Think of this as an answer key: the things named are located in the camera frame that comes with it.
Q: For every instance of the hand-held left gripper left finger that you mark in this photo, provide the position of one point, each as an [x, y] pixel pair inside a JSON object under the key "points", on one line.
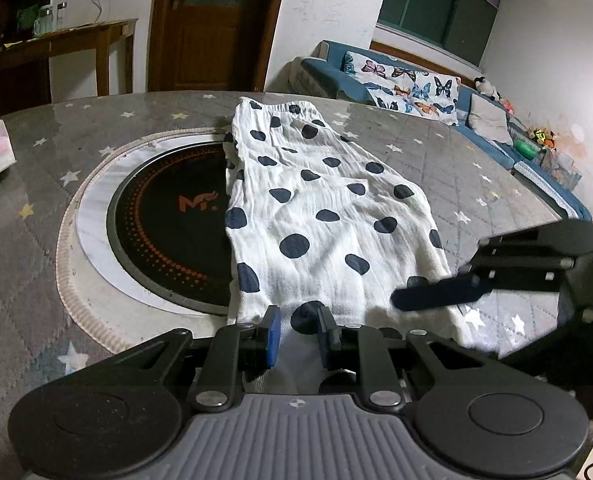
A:
{"points": [[272, 334]]}

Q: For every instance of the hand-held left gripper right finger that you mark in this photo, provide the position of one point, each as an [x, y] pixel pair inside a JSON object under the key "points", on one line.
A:
{"points": [[327, 336]]}

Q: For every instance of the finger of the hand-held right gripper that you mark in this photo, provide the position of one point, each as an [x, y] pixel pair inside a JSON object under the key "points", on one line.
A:
{"points": [[441, 295], [576, 340]]}

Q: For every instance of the white polka dot garment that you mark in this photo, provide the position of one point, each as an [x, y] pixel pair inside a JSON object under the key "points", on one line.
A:
{"points": [[326, 195]]}

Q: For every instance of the clear plastic storage bin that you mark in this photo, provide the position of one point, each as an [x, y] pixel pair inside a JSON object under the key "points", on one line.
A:
{"points": [[561, 170]]}

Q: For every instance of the blue sofa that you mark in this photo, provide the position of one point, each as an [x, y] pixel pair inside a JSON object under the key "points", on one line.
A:
{"points": [[541, 175]]}

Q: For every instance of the grey star-print tablecloth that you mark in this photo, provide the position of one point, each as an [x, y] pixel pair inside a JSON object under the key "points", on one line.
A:
{"points": [[486, 185]]}

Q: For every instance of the green plastic toy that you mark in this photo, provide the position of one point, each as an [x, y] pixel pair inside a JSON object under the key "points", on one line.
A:
{"points": [[525, 150]]}

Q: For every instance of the black round induction cooktop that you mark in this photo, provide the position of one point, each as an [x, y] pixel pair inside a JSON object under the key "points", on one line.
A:
{"points": [[166, 230]]}

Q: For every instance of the small colourful toy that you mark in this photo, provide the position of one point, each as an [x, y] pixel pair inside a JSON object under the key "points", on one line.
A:
{"points": [[542, 136]]}

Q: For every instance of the grey pillow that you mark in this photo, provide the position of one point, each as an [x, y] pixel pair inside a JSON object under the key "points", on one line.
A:
{"points": [[489, 119]]}

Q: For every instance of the butterfly print blanket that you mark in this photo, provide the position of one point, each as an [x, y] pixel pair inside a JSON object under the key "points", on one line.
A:
{"points": [[406, 85]]}

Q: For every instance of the white round cooktop rim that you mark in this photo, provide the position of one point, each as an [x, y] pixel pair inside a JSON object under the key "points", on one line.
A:
{"points": [[92, 220]]}

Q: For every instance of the black and white plush toy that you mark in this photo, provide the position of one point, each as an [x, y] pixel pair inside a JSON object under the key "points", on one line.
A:
{"points": [[485, 86]]}

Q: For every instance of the green framed window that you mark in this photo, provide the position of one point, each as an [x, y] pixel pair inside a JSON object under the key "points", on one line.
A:
{"points": [[436, 15]]}

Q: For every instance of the brown wooden door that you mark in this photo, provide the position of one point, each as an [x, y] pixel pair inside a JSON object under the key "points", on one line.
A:
{"points": [[216, 25]]}

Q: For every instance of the wooden console table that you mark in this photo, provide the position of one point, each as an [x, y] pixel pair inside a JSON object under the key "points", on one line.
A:
{"points": [[76, 35]]}

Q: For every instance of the small glass jar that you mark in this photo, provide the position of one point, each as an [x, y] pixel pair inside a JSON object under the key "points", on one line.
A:
{"points": [[61, 16]]}

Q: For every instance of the large glass jar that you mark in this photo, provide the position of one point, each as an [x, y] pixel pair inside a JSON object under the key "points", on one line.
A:
{"points": [[45, 21]]}

